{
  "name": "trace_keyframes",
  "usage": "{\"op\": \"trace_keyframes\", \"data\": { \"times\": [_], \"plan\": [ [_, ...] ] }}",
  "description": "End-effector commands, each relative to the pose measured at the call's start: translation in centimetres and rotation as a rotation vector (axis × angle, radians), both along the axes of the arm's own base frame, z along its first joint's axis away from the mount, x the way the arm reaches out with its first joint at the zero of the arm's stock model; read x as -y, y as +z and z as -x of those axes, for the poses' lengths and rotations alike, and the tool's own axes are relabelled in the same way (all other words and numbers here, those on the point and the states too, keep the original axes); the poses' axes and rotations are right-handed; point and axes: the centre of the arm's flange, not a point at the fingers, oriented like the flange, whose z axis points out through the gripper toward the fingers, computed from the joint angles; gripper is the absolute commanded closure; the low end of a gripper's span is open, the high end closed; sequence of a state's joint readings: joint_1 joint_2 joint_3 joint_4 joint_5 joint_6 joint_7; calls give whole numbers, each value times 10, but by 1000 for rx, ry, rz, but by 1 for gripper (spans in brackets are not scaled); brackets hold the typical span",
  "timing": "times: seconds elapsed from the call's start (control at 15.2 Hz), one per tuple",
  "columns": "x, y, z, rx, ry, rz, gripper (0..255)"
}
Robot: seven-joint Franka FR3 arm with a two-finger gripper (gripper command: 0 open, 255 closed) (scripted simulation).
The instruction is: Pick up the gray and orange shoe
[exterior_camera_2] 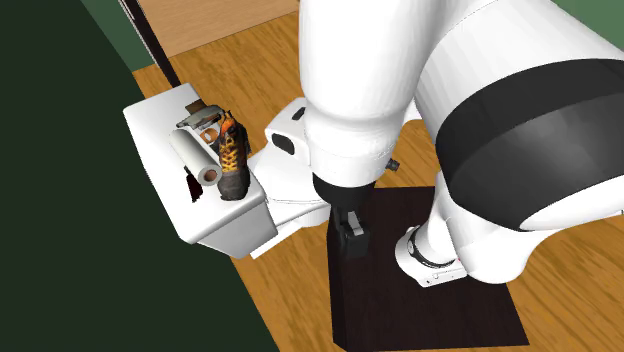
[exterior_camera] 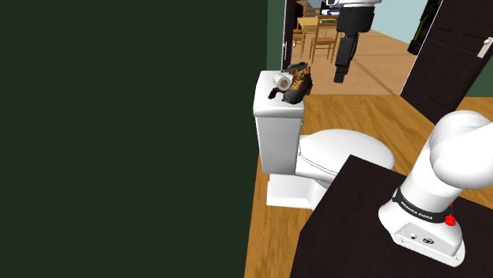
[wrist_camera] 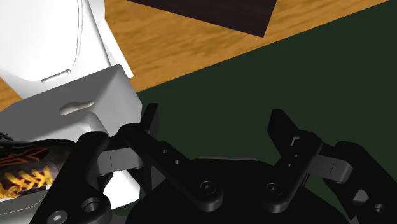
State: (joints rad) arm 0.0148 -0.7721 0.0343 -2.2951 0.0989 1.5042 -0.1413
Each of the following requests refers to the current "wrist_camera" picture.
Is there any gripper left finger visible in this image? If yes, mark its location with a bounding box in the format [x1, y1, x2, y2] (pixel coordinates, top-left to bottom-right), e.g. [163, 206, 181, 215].
[31, 103, 225, 224]

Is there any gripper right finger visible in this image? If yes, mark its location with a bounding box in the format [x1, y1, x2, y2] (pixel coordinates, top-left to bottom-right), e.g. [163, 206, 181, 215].
[261, 108, 397, 224]

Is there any black yellow patterned object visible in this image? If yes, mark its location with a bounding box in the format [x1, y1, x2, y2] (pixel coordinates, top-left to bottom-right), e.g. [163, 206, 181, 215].
[0, 132, 77, 200]

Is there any white toilet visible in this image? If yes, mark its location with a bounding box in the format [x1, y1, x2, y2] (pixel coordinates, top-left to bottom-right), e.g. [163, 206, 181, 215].
[0, 0, 144, 216]

